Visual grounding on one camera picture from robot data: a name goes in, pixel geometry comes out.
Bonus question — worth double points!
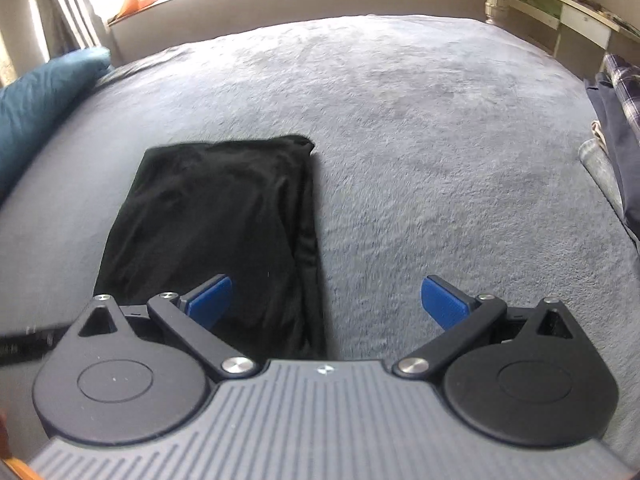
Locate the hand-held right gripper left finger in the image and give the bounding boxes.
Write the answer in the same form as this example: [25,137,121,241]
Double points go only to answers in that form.
[77,275,261,380]

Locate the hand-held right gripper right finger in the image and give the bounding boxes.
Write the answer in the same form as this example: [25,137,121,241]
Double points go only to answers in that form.
[392,275,577,378]

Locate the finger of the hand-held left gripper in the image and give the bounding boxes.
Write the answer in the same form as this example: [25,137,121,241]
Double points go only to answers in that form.
[0,324,71,368]

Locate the black t-shirt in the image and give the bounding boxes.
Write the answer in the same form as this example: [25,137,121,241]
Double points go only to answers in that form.
[92,133,328,361]

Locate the plaid clothes pile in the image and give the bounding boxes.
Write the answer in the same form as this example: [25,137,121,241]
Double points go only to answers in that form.
[585,72,640,233]

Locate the grey bed blanket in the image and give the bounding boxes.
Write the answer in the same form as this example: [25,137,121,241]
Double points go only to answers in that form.
[0,14,640,461]

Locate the grey jeans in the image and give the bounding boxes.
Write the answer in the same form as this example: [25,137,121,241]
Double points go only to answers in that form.
[578,139,640,246]

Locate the blue duvet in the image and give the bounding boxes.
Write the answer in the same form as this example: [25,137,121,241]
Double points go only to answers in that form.
[0,46,112,201]

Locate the plaid shirt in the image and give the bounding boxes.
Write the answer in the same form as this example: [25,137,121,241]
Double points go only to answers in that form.
[600,52,640,136]

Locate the orange cloth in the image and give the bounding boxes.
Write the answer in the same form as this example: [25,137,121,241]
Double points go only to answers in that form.
[117,0,161,18]

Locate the white desk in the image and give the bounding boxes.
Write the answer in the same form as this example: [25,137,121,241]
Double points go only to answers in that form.
[495,0,640,76]

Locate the grey curtain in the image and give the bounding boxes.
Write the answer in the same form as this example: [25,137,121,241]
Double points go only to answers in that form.
[0,0,108,86]

